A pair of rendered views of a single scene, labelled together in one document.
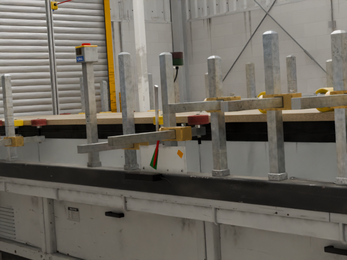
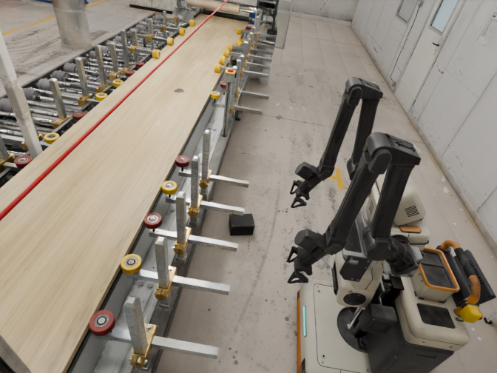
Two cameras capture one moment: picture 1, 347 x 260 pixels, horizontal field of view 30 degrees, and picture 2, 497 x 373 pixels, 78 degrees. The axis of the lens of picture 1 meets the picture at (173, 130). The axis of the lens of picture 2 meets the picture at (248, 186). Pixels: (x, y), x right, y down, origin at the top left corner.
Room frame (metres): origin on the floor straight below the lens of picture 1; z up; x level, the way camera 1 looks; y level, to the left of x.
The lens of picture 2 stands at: (4.23, 2.00, 2.00)
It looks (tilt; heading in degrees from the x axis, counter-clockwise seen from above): 39 degrees down; 222
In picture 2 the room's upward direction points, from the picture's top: 10 degrees clockwise
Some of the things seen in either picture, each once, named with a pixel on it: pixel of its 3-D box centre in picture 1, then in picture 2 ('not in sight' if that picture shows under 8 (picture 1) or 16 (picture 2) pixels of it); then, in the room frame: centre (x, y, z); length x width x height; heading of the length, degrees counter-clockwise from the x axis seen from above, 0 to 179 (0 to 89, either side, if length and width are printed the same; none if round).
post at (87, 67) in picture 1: (90, 114); (226, 109); (2.79, 0.35, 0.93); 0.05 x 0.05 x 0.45; 42
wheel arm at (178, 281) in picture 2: not in sight; (178, 281); (3.84, 1.35, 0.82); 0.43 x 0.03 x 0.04; 132
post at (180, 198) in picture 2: not in sight; (181, 232); (3.71, 1.17, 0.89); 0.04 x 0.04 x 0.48; 42
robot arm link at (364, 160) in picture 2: not in sight; (353, 200); (3.45, 1.75, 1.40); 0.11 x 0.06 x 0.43; 42
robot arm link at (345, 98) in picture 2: not in sight; (338, 132); (3.13, 1.46, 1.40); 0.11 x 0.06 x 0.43; 42
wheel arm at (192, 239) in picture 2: not in sight; (193, 240); (3.65, 1.18, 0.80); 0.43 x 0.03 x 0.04; 132
